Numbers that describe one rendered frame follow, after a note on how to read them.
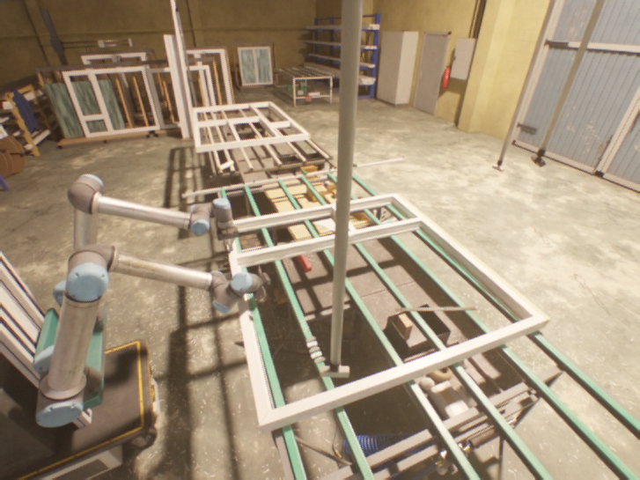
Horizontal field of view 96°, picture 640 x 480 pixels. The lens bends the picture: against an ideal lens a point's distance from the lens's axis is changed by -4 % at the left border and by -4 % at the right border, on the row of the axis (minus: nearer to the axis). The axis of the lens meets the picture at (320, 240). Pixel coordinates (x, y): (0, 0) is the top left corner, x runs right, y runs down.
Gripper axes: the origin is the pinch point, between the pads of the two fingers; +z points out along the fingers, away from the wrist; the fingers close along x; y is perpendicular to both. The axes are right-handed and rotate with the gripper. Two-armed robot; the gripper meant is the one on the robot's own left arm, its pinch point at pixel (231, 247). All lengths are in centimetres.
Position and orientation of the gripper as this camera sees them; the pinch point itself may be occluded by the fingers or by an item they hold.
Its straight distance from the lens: 203.6
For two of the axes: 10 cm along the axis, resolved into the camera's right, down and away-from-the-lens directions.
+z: 0.0, 8.2, 5.8
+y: -3.3, -5.4, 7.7
